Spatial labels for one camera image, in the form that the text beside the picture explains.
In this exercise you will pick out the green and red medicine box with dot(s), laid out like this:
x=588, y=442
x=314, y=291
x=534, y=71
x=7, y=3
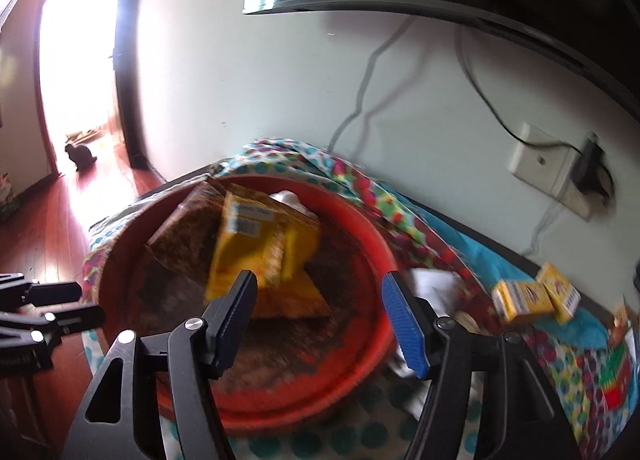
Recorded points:
x=617, y=380

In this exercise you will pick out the polka dot cloth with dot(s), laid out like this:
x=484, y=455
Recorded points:
x=575, y=370

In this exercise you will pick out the yellow medicine box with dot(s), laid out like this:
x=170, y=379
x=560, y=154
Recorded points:
x=562, y=290
x=520, y=300

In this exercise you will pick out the yellow snack bag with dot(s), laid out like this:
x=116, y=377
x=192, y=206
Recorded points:
x=260, y=250

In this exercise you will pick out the black power adapter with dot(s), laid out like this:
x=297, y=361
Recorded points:
x=590, y=169

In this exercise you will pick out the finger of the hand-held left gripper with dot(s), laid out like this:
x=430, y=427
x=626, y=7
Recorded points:
x=75, y=320
x=55, y=292

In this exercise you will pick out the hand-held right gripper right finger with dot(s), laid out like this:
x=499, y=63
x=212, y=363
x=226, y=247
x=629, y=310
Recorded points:
x=405, y=330

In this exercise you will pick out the brown snack bag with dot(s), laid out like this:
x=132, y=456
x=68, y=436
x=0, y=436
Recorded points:
x=185, y=240

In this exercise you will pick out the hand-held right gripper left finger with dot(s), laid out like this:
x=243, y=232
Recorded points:
x=235, y=325

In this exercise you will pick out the white wall socket plate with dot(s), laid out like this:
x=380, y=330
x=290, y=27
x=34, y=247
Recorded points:
x=537, y=159

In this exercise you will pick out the dark wooden door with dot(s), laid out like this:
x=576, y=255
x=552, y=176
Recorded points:
x=130, y=89

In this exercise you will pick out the red plastic basin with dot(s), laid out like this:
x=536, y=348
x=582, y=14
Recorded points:
x=350, y=290

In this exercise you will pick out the dark cat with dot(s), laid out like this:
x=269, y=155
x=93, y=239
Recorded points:
x=80, y=154

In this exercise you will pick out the blue towel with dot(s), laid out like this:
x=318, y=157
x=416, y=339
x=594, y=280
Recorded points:
x=480, y=260

